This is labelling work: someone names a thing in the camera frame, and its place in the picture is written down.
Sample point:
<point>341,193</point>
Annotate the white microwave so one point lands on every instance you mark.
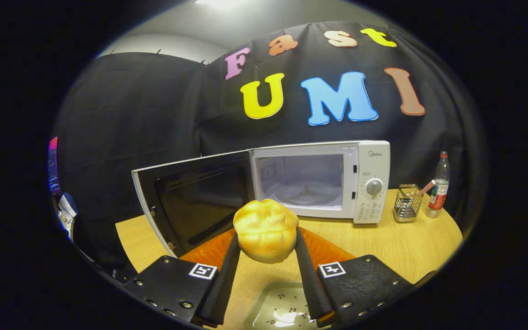
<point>369,160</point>

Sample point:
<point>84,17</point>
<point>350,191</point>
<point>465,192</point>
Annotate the computer monitor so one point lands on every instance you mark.
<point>53,165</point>

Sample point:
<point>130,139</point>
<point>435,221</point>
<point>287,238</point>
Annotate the golden bread bun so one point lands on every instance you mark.
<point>266,229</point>

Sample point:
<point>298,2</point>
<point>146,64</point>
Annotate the clear bottle with red label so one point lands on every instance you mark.
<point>439,192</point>

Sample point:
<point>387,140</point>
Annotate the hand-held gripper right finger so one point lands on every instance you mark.
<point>313,279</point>

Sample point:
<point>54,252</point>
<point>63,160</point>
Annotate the white and blue cloth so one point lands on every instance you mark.
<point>68,213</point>

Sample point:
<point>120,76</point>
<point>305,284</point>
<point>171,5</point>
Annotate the white dish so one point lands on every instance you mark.
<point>277,307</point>

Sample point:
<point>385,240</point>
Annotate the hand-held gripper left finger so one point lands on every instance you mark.
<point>223,279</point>

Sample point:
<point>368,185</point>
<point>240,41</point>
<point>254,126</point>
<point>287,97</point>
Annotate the pink striped straw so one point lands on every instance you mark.
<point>426,187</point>

